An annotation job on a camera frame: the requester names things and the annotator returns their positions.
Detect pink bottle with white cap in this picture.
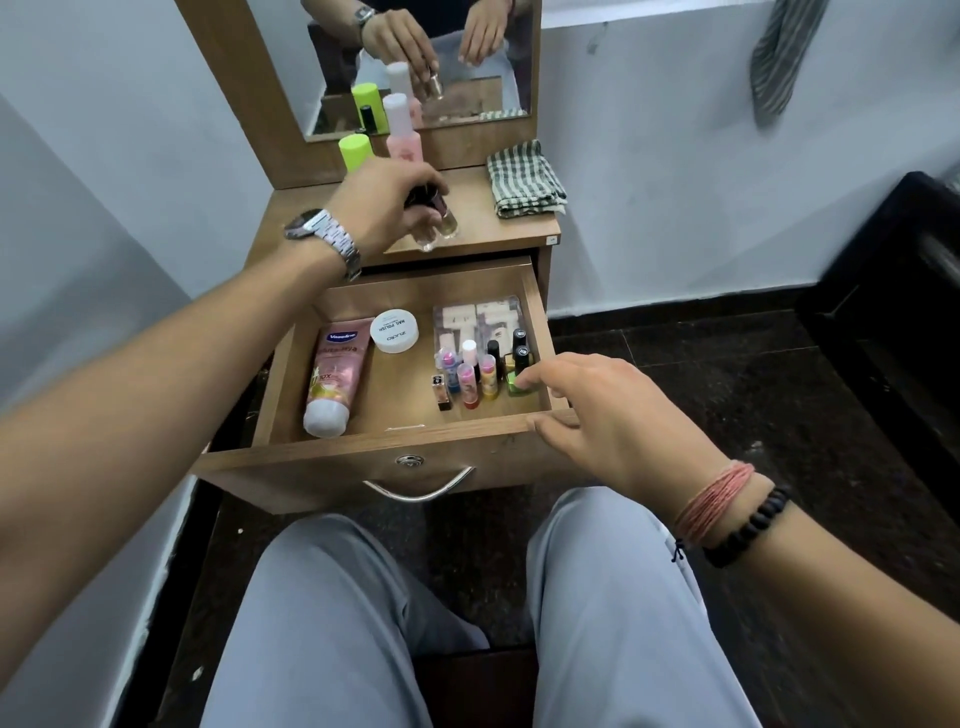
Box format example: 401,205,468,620
382,92,426,164

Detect wooden drawer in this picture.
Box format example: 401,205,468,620
191,255,582,516

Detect silver drawer handle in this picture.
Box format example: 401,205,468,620
362,465,477,503

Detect person's left forearm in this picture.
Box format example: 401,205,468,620
0,234,354,680

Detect person's right hand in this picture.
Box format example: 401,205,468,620
516,351,742,520

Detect silver metal wristwatch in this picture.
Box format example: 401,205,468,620
283,208,363,283

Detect brown wooden stool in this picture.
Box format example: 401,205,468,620
411,646,543,728

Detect dressing table mirror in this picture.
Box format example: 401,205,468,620
247,0,543,144

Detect white round jar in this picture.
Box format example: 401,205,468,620
369,308,421,355

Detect clear glass perfume bottle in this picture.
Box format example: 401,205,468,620
405,184,460,253

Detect hanging striped grey cloth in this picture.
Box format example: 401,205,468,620
750,0,831,129

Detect folded green checked cloth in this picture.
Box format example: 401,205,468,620
486,139,569,220

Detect person's left hand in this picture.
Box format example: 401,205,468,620
324,156,451,262

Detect clear plastic cosmetic box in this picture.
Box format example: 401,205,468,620
432,294,526,355

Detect black bead bracelet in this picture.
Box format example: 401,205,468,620
701,486,793,570

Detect wooden dressing table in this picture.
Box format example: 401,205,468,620
174,0,582,517

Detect pink lotion tube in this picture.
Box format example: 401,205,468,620
302,318,376,440

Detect pink thread bracelet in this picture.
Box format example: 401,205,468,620
671,459,757,550

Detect dark wooden furniture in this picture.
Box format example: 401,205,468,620
795,171,960,485

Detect grey trousers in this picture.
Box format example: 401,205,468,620
198,486,765,728

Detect person's right forearm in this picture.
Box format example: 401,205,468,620
678,468,960,728

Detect bottle with green cap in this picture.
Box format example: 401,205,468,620
338,133,376,176

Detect cluster of small cosmetic bottles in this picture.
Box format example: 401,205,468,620
430,328,538,412

